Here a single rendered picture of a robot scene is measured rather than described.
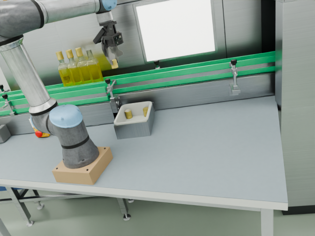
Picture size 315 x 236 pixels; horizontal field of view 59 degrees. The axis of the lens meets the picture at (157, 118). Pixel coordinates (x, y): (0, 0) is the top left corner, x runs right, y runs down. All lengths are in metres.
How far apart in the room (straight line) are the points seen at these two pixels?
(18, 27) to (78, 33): 0.74
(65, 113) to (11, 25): 0.35
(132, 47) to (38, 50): 0.60
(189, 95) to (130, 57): 0.43
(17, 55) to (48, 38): 0.72
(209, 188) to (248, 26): 1.00
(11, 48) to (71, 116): 0.32
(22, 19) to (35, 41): 0.87
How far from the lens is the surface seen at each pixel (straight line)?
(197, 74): 1.54
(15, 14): 1.05
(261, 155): 1.16
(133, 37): 1.68
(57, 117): 1.12
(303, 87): 1.47
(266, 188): 1.02
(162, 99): 1.58
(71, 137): 1.13
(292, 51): 1.40
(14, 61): 1.17
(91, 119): 1.61
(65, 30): 1.78
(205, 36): 1.66
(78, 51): 1.64
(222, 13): 1.67
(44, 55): 1.91
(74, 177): 1.19
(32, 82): 1.19
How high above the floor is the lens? 1.43
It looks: 26 degrees down
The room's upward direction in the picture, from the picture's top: 12 degrees counter-clockwise
